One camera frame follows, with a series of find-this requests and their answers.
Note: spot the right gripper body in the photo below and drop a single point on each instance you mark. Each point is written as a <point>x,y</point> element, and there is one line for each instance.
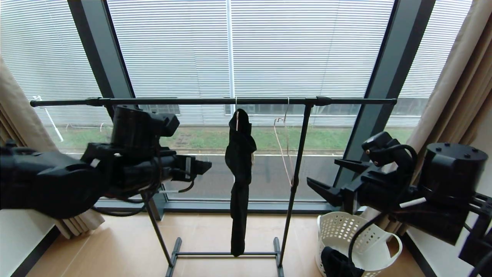
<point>376,196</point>

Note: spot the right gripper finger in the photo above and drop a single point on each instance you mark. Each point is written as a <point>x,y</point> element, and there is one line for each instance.
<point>353,166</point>
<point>326,190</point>

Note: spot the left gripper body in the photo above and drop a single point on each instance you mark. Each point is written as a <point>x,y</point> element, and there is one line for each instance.
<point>177,167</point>

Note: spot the black shorts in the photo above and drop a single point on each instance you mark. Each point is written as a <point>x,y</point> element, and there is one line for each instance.
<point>240,173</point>

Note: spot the pink clothes hanger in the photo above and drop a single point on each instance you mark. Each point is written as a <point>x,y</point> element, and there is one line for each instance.
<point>236,115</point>
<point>287,105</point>

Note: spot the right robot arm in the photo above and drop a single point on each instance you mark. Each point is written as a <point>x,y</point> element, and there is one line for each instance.
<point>453,173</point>

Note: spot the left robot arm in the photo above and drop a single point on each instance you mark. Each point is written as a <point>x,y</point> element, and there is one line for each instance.
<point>46,188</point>

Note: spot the white laundry basket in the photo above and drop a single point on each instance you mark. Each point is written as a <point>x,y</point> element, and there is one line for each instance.
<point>338,231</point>

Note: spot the black clothes rack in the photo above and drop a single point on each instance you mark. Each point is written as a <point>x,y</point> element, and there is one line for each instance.
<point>192,101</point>

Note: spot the heap of clothes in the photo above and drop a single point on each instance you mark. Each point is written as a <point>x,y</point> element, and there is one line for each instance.
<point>338,263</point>

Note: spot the window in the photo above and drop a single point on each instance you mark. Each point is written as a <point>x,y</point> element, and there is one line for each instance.
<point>307,46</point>

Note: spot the beige curtain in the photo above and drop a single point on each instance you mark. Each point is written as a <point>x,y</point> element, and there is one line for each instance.
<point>23,115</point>
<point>453,84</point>

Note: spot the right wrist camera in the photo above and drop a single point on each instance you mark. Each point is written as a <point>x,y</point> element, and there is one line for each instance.
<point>388,152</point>

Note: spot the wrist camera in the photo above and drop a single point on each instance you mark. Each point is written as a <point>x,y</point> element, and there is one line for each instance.
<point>388,152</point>
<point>167,125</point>

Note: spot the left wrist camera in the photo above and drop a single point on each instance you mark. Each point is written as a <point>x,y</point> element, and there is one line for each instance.
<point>167,125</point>

